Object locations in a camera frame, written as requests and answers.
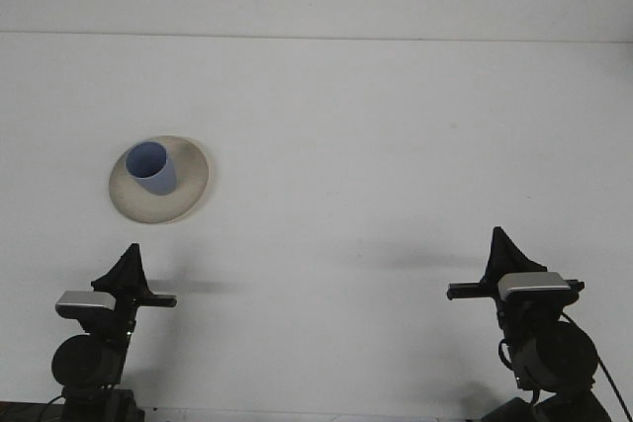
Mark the pale round plate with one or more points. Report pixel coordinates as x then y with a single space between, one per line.
193 185

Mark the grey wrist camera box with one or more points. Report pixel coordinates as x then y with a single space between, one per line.
531 283
84 299

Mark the pale blue cup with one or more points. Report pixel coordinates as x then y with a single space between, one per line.
158 180

